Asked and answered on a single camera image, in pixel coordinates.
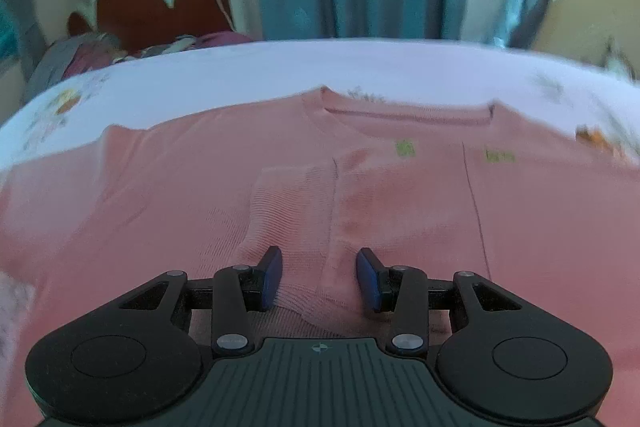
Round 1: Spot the grey pillow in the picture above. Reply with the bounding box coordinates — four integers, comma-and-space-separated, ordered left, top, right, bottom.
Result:
21, 38, 78, 104

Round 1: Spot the crumpled clothes pile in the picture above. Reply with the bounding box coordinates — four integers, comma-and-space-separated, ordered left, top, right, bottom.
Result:
64, 31, 257, 80

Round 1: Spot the small white brown object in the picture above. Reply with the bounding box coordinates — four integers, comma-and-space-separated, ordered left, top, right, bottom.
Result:
602, 36, 638, 80

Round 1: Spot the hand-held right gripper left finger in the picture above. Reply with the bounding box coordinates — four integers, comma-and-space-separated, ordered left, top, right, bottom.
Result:
117, 246, 285, 356

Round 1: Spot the white and red headboard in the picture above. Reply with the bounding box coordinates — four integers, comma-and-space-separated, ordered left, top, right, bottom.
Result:
65, 0, 251, 54

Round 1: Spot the white floral bed sheet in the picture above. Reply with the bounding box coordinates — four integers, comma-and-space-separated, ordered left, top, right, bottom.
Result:
0, 37, 640, 363

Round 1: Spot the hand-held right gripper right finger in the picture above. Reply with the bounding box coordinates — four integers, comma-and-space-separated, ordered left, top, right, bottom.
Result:
355, 247, 523, 356

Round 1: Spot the pink knit shirt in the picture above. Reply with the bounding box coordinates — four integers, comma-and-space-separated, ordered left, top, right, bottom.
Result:
0, 86, 640, 427

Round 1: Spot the teal striped cloth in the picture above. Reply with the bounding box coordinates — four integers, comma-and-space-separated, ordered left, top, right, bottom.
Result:
0, 1, 22, 60

